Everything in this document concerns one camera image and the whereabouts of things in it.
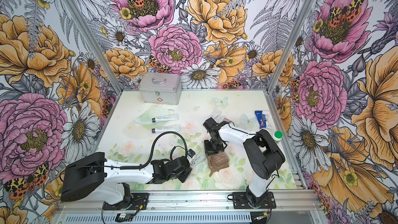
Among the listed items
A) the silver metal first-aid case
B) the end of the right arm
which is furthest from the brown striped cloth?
the silver metal first-aid case

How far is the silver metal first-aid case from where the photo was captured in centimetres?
106

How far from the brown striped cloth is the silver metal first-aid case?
47 centimetres

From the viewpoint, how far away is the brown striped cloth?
85 centimetres

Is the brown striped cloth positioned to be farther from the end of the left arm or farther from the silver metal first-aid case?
the silver metal first-aid case

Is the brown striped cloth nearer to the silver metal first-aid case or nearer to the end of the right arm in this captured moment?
the end of the right arm
